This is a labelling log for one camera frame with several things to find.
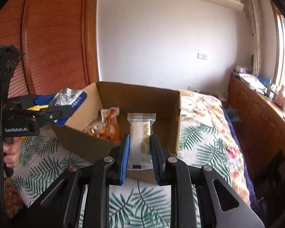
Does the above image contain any white wall switch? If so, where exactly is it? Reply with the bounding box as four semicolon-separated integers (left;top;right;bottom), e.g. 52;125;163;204
198;53;207;60

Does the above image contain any yellow plush toy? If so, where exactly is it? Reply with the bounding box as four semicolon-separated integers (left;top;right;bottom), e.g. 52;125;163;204
27;104;49;111

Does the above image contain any pink bottle on sideboard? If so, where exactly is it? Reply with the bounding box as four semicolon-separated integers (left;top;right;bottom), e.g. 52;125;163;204
275;85;285;107

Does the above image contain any wooden sideboard cabinet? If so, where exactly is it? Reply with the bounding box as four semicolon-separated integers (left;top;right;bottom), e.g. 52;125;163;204
226;76;285;195

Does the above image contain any orange snack packet in box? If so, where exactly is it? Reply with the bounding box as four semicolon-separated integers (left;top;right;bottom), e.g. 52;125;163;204
84;107;120;143

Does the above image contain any person's left hand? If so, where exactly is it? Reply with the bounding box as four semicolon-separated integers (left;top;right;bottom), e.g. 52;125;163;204
3;137;21;168

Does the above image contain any black braided cable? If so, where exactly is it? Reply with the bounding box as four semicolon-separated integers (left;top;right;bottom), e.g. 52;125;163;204
0;82;8;219

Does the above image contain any white cake snack packet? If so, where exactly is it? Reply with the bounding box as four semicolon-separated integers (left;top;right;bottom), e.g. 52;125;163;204
127;113;156;171

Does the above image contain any white blue foil snack pouch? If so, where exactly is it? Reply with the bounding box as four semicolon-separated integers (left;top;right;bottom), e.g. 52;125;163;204
49;88;87;127

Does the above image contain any brown cardboard box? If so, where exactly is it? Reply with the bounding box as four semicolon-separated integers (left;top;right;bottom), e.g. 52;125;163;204
51;81;182;184

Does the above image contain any palm leaf print bedsheet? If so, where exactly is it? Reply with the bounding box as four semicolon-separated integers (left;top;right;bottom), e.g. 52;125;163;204
10;91;263;227

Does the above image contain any beige curtain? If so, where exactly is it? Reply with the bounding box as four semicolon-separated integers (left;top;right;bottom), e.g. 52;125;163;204
246;0;262;76

